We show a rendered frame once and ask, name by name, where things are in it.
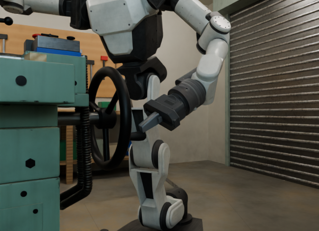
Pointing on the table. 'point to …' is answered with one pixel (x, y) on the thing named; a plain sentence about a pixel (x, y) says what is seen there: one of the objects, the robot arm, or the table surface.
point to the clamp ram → (10, 55)
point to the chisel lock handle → (6, 21)
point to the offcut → (35, 57)
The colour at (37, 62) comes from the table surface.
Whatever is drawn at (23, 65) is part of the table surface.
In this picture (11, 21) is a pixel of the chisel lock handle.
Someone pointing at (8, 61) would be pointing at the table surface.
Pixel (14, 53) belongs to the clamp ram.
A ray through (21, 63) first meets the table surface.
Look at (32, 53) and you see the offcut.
